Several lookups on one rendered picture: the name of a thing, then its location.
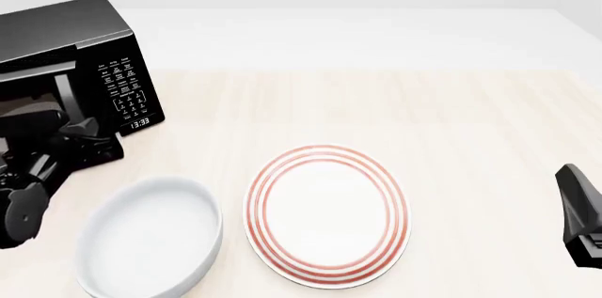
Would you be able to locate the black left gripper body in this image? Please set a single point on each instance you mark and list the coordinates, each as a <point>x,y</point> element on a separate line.
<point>96,151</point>

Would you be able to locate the white plate with red rings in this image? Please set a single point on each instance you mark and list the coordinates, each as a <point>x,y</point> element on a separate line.
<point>327,215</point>

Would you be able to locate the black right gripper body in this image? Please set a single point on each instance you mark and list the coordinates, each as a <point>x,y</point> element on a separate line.
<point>590,250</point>

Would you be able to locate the black microwave oven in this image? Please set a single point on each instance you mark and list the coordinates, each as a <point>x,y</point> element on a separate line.
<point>52,26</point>

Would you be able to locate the white round bowl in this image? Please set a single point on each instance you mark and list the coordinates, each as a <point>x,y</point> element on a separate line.
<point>150,238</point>

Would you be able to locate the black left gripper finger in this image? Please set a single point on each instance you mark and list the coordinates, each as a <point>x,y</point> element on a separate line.
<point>84,126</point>

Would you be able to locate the black microwave door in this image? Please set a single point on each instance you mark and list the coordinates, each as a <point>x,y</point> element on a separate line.
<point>33,79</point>

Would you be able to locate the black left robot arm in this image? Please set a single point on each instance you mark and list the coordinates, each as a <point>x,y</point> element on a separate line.
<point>28,157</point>

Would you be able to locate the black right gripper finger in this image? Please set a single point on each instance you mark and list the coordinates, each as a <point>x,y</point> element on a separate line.
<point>581,203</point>

